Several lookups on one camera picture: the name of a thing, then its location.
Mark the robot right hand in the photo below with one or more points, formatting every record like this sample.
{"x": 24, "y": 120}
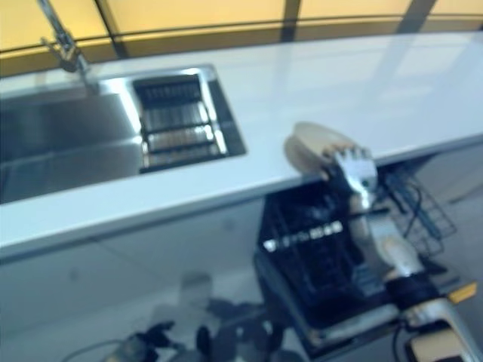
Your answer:
{"x": 354, "y": 173}

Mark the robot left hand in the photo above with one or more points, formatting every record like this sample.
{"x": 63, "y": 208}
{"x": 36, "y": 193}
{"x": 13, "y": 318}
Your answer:
{"x": 154, "y": 335}

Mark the small yellow tag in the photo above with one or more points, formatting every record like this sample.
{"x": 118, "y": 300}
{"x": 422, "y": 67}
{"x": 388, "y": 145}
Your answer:
{"x": 463, "y": 292}

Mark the stainless steel kitchen sink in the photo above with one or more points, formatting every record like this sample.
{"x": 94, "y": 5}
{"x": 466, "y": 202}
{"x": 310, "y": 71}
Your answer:
{"x": 56, "y": 143}

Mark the built-in dishwasher with open door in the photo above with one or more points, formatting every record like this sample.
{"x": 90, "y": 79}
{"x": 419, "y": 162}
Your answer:
{"x": 339, "y": 320}

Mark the black and chrome sink rack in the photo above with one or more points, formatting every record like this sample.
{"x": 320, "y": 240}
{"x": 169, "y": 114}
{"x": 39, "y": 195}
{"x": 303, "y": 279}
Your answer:
{"x": 177, "y": 124}

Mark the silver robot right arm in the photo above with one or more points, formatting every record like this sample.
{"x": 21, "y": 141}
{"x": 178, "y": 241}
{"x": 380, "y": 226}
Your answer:
{"x": 407, "y": 271}

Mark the cream round plate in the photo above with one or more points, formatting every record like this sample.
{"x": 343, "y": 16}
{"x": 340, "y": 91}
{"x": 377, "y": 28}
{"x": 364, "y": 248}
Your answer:
{"x": 309, "y": 147}

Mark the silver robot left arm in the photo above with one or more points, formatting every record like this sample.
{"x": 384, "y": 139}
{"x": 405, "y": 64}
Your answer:
{"x": 134, "y": 350}

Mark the wide white cabinet door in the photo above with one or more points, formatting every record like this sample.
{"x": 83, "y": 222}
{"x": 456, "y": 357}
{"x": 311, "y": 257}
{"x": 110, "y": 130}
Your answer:
{"x": 75, "y": 286}

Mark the chrome gooseneck kitchen faucet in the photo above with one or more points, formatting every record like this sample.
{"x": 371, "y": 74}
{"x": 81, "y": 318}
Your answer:
{"x": 62, "y": 45}

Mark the yellow window with dark frame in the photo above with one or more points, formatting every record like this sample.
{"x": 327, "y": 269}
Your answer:
{"x": 188, "y": 15}

